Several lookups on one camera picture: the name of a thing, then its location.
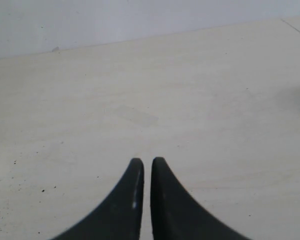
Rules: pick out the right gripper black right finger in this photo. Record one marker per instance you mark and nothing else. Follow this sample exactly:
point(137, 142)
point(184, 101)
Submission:
point(176, 215)

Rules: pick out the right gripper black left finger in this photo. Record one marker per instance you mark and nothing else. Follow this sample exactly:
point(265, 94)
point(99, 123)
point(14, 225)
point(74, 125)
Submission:
point(119, 215)

